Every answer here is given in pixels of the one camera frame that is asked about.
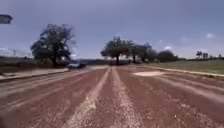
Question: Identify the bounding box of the concrete kerb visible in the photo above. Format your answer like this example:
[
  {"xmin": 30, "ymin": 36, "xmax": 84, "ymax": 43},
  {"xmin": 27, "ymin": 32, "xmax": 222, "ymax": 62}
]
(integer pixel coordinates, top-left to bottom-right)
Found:
[
  {"xmin": 133, "ymin": 65, "xmax": 224, "ymax": 79},
  {"xmin": 0, "ymin": 67, "xmax": 71, "ymax": 84}
]

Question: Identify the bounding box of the gravel running track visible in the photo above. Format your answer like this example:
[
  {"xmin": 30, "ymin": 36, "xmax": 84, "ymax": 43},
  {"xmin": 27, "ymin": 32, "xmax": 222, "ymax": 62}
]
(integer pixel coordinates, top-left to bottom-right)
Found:
[{"xmin": 0, "ymin": 65, "xmax": 224, "ymax": 128}]

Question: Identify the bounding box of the grass field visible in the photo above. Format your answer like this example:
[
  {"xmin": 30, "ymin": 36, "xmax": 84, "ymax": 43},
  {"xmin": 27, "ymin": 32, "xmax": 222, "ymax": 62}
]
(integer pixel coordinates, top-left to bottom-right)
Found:
[{"xmin": 146, "ymin": 59, "xmax": 224, "ymax": 76}]

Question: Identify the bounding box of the group of trees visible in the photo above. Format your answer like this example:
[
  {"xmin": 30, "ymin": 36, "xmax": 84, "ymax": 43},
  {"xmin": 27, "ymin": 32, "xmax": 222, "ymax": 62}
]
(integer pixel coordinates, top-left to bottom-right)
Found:
[{"xmin": 100, "ymin": 36, "xmax": 179, "ymax": 65}]

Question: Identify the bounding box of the large dark tree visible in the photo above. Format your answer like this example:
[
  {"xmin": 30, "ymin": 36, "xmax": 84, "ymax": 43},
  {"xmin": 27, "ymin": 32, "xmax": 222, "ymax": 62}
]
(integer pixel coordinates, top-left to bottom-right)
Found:
[{"xmin": 30, "ymin": 23, "xmax": 78, "ymax": 68}]

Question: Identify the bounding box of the parked car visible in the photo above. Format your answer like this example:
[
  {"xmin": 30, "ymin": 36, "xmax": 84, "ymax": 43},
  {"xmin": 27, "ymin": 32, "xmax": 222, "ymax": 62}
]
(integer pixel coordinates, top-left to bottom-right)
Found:
[{"xmin": 67, "ymin": 62, "xmax": 88, "ymax": 70}]

